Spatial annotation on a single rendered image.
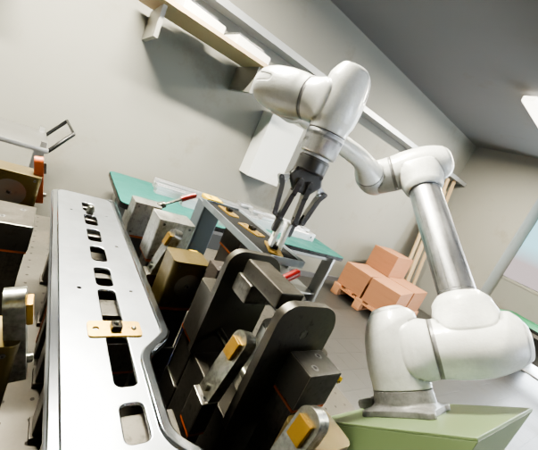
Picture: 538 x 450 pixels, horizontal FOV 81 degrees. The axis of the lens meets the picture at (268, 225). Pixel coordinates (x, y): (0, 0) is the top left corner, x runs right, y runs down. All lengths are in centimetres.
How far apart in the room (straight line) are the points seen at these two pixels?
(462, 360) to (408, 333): 13
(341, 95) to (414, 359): 67
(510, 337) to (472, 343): 8
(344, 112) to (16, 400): 91
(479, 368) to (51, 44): 308
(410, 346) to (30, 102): 292
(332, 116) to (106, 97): 254
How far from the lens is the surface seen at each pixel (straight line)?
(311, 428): 44
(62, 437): 47
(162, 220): 84
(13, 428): 87
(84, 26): 309
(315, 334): 53
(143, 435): 50
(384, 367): 96
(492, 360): 96
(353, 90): 74
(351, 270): 460
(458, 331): 96
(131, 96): 311
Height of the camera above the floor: 136
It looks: 11 degrees down
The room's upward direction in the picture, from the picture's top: 24 degrees clockwise
